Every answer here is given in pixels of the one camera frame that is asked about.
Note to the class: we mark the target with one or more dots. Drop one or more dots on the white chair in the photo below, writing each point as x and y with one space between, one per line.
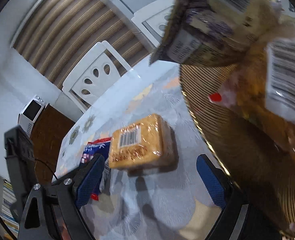
152 19
94 74

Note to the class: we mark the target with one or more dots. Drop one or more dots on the white chair right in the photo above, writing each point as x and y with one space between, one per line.
152 19

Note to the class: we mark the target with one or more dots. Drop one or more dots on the brown ribbed glass bowl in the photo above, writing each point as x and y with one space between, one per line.
263 173

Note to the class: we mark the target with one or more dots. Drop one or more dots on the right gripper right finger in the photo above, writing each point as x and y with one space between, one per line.
226 196

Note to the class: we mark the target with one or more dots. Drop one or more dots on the orange bread block pack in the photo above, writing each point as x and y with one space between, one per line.
144 144

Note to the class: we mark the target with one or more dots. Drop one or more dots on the clear cracker pack with barcode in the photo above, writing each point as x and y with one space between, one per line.
280 80

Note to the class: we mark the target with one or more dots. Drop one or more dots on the blue red snack bag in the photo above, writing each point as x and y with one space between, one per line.
96 153

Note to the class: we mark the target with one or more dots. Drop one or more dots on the brown wooden cabinet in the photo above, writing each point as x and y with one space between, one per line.
47 134

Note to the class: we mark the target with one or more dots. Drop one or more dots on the dark blue patterned snack bag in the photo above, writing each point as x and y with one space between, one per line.
214 33

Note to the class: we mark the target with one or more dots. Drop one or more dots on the white chair left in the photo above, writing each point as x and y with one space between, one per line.
94 74

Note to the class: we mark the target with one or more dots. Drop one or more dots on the bookshelf with books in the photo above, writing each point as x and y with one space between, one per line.
7 197

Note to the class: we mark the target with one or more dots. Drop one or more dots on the striped window blind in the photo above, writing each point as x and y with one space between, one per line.
58 33

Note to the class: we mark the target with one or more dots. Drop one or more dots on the fan pattern tablecloth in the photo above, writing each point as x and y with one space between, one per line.
162 203

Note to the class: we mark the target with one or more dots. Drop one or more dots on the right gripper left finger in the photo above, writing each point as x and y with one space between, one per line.
68 195

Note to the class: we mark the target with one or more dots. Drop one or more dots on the white microwave oven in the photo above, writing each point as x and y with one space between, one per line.
30 113

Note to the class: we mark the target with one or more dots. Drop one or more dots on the red striped fried snack bag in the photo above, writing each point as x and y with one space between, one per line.
244 93

